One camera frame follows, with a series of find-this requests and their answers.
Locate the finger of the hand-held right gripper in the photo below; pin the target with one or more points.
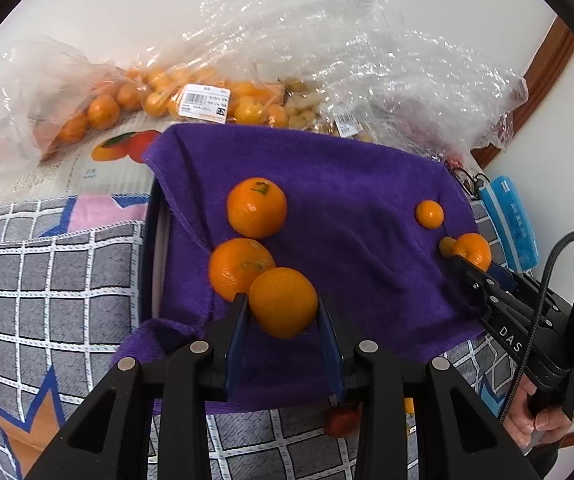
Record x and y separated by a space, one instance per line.
477 285
507 280

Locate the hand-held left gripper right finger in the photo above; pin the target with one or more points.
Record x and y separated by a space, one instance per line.
331 345

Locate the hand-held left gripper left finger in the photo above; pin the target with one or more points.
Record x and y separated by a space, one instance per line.
237 340

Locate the large orange kumquat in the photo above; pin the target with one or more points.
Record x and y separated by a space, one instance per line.
473 249

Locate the small orange kumquat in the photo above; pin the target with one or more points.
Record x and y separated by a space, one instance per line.
429 213
446 246

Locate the smooth orange mandarin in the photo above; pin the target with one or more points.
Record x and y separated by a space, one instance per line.
283 302

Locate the mandarin with pale stem scar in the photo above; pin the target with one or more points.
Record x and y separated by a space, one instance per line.
237 265

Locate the mandarin with green stem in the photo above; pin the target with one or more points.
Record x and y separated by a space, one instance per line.
257 207

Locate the plastic bag of kumquats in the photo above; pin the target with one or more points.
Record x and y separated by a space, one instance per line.
217 95

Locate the plastic bag of mandarins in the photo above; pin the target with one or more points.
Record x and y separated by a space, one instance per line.
74 110

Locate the person's right hand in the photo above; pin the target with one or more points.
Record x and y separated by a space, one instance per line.
542 422

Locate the blue packet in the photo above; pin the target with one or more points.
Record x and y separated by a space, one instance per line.
509 220

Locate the small red object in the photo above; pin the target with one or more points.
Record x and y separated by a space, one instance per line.
342 421

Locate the small orange object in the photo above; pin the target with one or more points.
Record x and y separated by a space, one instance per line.
409 410

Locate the purple terry towel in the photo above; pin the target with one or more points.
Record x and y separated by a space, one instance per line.
347 175

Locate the plastic bag of dark fruit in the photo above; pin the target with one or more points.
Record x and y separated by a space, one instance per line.
442 90

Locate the brown wooden trim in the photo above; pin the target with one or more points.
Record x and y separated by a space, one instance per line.
542 80

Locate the plastic bag of yellow berries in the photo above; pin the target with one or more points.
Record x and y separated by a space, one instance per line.
307 105

